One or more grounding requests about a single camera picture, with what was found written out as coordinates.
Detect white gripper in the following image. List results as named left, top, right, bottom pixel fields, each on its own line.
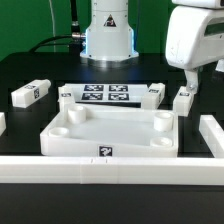
left=165, top=0, right=224, bottom=94

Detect white desk tabletop tray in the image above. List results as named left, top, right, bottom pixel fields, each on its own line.
left=40, top=103, right=178, bottom=158

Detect white fence right bar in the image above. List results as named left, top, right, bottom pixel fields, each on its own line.
left=199, top=115, right=224, bottom=158

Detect white fence bar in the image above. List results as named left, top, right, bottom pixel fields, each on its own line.
left=0, top=156, right=224, bottom=185
left=199, top=115, right=224, bottom=158
left=0, top=112, right=6, bottom=136

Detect white fiducial marker sheet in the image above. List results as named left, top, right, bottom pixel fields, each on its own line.
left=65, top=83, right=148, bottom=103

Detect white fence front bar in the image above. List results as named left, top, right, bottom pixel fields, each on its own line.
left=0, top=156, right=224, bottom=185

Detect white fence left bar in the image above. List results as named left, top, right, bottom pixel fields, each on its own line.
left=0, top=112, right=6, bottom=136

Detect black cable with connector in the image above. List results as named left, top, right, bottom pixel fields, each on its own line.
left=28, top=0, right=88, bottom=54

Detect thin white cable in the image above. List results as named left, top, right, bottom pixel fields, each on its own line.
left=48, top=0, right=57, bottom=38

